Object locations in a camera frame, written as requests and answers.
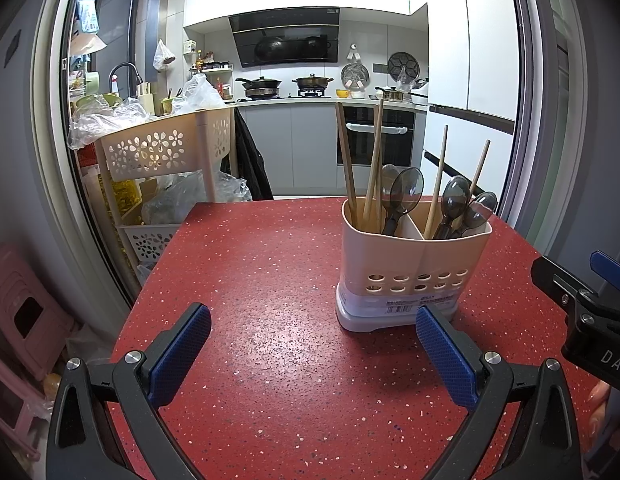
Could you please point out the pink plastic stool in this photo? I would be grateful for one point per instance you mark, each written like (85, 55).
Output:
(7, 420)
(15, 280)

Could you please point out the black jacket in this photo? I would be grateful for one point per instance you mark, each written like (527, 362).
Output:
(252, 160)

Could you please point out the gas stove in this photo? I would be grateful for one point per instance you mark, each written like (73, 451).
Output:
(310, 94)

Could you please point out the person's right hand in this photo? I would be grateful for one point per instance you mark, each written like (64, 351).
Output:
(599, 410)

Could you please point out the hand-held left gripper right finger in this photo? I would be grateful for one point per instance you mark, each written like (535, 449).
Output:
(447, 355)

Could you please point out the black wok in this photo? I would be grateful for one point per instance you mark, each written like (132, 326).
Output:
(260, 85)

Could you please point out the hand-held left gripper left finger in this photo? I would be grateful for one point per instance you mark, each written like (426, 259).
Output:
(182, 350)

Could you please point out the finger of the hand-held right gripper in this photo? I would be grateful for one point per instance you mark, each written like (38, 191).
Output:
(612, 272)
(560, 282)

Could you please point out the hanging blue white packet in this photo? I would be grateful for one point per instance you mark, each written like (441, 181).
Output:
(88, 12)

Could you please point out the beige plastic utensil holder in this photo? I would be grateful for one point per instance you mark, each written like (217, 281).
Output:
(370, 255)

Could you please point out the beige flower-cutout storage rack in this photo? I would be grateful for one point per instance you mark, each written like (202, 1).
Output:
(155, 147)

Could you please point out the small steel saucepan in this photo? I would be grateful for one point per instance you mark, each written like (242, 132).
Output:
(392, 94)

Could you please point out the dark brown wooden spoon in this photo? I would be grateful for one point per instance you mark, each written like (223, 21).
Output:
(482, 210)

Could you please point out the black built-in oven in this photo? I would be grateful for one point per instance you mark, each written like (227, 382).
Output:
(400, 145)

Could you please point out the crumpled clear plastic bag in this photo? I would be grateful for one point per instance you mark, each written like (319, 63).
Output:
(110, 120)

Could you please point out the wooden chopstick blue patterned end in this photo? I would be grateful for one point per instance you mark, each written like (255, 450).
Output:
(437, 175)

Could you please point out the clear plastic bag on shelf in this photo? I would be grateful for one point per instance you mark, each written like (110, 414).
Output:
(190, 197)

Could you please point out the white refrigerator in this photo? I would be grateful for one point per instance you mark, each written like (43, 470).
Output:
(480, 50)

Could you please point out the black cooking pot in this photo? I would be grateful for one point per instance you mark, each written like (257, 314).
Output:
(312, 82)

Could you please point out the black range hood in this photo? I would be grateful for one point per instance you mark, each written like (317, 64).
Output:
(285, 25)

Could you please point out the round metal steamer plate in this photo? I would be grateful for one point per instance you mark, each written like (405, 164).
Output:
(355, 75)

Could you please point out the grey lower kitchen cabinets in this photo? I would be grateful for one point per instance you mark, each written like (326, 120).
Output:
(300, 145)

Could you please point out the hanging white plastic bag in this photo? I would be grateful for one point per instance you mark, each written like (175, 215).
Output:
(164, 57)

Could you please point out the yellow oil bottle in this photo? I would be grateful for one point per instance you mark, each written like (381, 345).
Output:
(126, 200)

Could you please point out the black kitchen faucet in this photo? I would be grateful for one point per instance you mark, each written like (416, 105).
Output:
(121, 66)

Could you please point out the round divided metal rack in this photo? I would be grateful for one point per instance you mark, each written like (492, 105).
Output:
(403, 66)

